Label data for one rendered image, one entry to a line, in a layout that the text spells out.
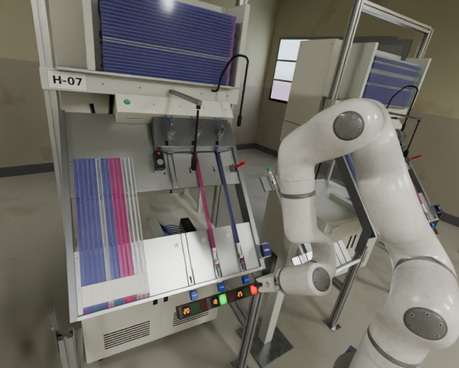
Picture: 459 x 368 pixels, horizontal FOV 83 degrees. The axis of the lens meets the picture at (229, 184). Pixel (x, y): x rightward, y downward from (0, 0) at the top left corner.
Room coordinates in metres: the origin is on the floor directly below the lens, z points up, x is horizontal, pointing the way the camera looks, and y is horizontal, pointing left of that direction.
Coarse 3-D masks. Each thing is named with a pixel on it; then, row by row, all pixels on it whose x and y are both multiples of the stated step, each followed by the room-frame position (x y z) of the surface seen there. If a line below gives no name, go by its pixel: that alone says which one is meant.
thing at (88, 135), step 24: (72, 120) 0.93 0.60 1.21; (96, 120) 0.98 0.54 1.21; (72, 144) 0.88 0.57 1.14; (96, 144) 0.91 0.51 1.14; (120, 144) 0.96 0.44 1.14; (144, 144) 1.00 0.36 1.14; (72, 168) 0.82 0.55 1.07; (144, 168) 0.94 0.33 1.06; (168, 168) 0.98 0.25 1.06; (216, 168) 1.08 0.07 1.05; (72, 192) 0.77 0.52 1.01
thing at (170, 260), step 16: (240, 224) 0.96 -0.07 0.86; (144, 240) 0.76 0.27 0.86; (160, 240) 0.78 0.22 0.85; (176, 240) 0.80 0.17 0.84; (192, 240) 0.83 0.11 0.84; (208, 240) 0.85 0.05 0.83; (224, 240) 0.88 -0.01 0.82; (240, 240) 0.91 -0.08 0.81; (160, 256) 0.74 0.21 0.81; (176, 256) 0.76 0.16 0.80; (192, 256) 0.79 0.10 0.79; (208, 256) 0.81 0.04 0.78; (224, 256) 0.84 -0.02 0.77; (256, 256) 0.89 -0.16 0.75; (160, 272) 0.71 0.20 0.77; (176, 272) 0.73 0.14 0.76; (192, 272) 0.75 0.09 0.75; (208, 272) 0.77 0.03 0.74; (224, 272) 0.80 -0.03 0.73; (80, 288) 0.59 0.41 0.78; (160, 288) 0.67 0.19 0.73; (176, 288) 0.69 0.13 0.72; (80, 304) 0.56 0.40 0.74
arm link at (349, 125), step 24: (312, 120) 0.57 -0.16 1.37; (336, 120) 0.50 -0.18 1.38; (360, 120) 0.48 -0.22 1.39; (384, 120) 0.53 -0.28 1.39; (288, 144) 0.62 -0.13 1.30; (312, 144) 0.56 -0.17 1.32; (336, 144) 0.50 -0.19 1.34; (360, 144) 0.48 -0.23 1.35; (288, 168) 0.61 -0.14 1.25; (312, 168) 0.61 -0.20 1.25; (288, 192) 0.60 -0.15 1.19
